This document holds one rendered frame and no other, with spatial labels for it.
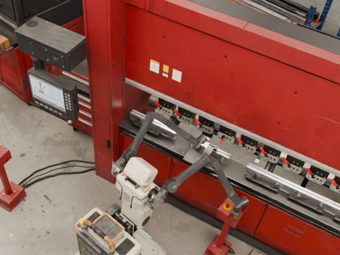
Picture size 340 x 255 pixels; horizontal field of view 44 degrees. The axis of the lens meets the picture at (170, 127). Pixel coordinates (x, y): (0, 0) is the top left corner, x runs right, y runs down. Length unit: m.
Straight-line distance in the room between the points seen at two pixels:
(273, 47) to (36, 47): 1.76
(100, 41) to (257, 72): 1.25
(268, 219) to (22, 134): 3.02
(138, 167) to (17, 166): 2.17
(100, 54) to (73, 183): 1.77
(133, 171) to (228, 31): 1.23
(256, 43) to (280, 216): 1.68
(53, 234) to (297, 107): 2.66
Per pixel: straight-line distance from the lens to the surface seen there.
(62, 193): 4.76
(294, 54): 2.96
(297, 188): 3.85
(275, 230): 4.18
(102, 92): 3.82
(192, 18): 3.12
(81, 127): 5.09
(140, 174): 3.18
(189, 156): 3.77
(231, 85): 3.30
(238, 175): 3.89
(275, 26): 3.10
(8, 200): 4.67
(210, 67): 3.29
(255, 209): 4.04
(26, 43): 3.51
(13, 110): 5.69
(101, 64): 3.61
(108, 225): 3.46
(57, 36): 3.41
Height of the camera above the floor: 3.90
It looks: 47 degrees down
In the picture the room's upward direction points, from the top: 7 degrees clockwise
